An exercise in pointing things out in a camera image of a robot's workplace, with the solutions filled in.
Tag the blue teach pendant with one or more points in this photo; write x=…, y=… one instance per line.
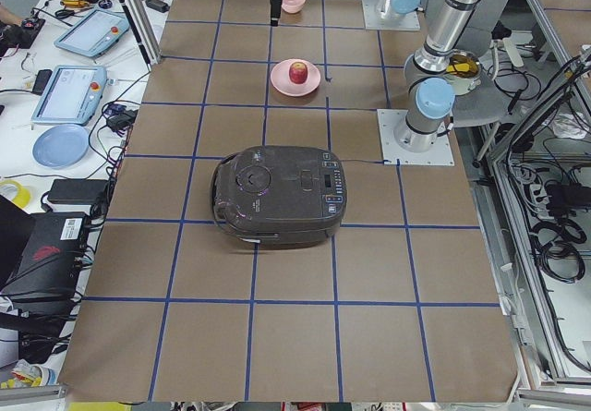
x=95, y=34
x=72, y=95

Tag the upper blue teach pendant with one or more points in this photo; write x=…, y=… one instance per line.
x=95, y=34

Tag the pink bowl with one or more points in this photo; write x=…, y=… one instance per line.
x=293, y=6

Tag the red apple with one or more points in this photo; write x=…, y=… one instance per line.
x=298, y=72

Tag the glass pot lid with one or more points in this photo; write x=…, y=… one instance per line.
x=463, y=72

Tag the aluminium frame post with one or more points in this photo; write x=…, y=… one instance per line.
x=142, y=30

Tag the black computer box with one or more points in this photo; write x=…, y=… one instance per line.
x=51, y=261

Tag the lower blue teach pendant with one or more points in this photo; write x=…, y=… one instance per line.
x=72, y=95

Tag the blue plate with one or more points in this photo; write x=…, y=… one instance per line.
x=61, y=146

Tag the yellow tape roll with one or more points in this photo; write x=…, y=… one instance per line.
x=16, y=193

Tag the dark brown rice cooker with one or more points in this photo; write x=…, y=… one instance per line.
x=279, y=195

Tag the black power adapter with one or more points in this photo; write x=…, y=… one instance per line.
x=76, y=191

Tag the pink plate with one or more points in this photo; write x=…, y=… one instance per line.
x=281, y=82

